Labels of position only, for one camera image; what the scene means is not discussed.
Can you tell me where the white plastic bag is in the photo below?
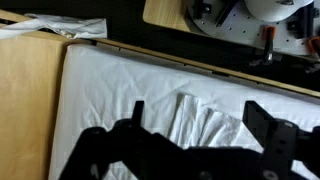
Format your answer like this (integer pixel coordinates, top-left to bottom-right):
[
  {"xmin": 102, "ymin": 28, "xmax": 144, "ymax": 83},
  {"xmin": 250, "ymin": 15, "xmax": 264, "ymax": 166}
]
[{"xmin": 0, "ymin": 13, "xmax": 109, "ymax": 40}]

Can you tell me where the small wooden table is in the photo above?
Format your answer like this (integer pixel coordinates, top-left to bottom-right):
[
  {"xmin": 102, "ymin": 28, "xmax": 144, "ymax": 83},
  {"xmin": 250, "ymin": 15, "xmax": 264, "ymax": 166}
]
[{"xmin": 142, "ymin": 0, "xmax": 201, "ymax": 34}]

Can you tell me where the white sheeted mattress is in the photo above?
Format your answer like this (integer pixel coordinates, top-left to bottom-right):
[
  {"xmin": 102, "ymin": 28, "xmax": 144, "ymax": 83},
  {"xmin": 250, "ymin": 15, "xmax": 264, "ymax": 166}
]
[{"xmin": 48, "ymin": 43, "xmax": 320, "ymax": 180}]

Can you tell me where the white cloth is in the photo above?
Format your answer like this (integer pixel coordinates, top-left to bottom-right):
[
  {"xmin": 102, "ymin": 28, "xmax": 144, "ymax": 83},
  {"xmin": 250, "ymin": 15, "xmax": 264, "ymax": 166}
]
[{"xmin": 167, "ymin": 93, "xmax": 265, "ymax": 155}]

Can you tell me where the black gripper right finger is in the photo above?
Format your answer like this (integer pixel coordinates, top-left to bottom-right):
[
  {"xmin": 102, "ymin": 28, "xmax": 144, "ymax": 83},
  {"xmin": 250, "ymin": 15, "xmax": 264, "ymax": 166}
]
[{"xmin": 242, "ymin": 99, "xmax": 320, "ymax": 180}]

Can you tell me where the wooden headboard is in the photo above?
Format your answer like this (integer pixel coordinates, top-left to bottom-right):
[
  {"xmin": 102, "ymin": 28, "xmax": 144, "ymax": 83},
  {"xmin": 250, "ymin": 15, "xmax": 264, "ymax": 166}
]
[{"xmin": 0, "ymin": 9, "xmax": 73, "ymax": 180}]

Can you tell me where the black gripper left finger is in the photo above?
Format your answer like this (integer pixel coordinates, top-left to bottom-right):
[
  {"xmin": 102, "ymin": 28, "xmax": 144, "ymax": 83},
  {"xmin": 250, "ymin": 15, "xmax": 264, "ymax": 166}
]
[{"xmin": 59, "ymin": 99, "xmax": 214, "ymax": 180}]

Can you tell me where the grey metal base plate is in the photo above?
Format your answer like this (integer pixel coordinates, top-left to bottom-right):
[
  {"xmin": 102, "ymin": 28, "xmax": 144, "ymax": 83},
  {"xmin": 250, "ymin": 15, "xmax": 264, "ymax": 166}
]
[{"xmin": 184, "ymin": 0, "xmax": 320, "ymax": 58}]

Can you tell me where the wooden bed side rail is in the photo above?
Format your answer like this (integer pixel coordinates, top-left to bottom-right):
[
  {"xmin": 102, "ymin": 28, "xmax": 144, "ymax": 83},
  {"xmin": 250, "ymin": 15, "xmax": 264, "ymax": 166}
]
[{"xmin": 84, "ymin": 37, "xmax": 320, "ymax": 98}]

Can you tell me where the orange black clamp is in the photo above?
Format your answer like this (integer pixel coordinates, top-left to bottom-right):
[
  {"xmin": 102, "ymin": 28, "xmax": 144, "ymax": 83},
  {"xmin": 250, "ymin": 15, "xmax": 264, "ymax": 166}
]
[
  {"xmin": 306, "ymin": 35, "xmax": 320, "ymax": 58},
  {"xmin": 260, "ymin": 24, "xmax": 278, "ymax": 64}
]

